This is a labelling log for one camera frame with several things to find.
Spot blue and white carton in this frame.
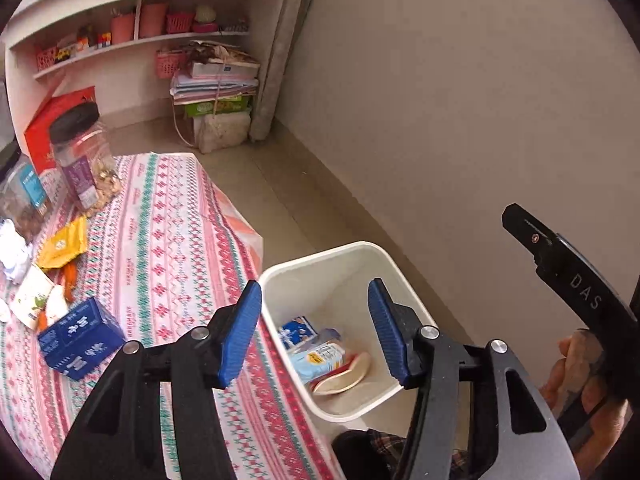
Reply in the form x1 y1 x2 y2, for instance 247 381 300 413
278 316 321 356

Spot person's right hand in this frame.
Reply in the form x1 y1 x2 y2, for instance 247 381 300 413
540 329 632 442

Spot red cardboard box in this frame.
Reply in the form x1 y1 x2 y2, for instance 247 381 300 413
24 86 98 176

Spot small jar blue label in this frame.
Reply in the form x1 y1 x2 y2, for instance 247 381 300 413
0 152 55 242

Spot blue cardboard box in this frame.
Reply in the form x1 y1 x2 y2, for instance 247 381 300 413
37 296 127 381

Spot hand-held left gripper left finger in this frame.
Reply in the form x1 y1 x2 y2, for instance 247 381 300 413
50 280 263 480

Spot yellow snack packet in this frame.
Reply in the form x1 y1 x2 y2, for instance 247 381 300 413
36 216 90 271

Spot large jar purple label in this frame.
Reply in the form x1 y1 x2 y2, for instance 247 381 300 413
49 101 124 218

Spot plaid cloth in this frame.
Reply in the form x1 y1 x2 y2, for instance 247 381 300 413
332 427 471 480

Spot colourful toy blocks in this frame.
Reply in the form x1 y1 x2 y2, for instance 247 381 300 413
75 27 112 54

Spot stack of books and papers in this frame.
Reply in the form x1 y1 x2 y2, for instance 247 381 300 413
170 41 262 107

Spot white bag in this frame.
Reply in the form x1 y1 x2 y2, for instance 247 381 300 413
196 111 251 154

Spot white tissue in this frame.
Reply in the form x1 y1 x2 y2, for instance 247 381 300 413
0 219 34 282

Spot white plastic bin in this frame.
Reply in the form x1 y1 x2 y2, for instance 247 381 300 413
259 241 441 423

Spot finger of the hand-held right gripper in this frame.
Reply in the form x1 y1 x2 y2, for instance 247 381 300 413
502 203 568 271

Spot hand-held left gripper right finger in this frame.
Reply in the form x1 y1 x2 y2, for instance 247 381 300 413
367 277 583 480

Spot pink pot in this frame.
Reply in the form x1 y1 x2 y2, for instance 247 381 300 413
139 2 170 38
111 12 137 45

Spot hanging pink basket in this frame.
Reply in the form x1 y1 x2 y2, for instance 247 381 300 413
156 49 182 80

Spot grey curtain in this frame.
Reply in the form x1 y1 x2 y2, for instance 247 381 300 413
249 0 327 143

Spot green box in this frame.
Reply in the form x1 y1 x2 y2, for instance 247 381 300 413
184 96 252 119

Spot white packet green print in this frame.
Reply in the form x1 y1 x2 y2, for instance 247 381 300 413
10 265 56 332

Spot orange peel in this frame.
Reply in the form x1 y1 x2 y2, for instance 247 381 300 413
59 261 79 305

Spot patterned tablecloth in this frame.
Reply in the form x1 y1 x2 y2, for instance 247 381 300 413
0 152 346 480

